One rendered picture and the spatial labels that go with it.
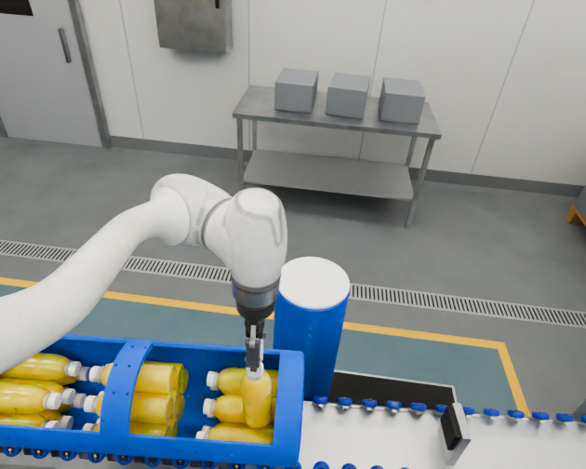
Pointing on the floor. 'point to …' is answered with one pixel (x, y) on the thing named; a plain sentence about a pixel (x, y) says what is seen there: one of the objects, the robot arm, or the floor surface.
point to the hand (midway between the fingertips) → (255, 358)
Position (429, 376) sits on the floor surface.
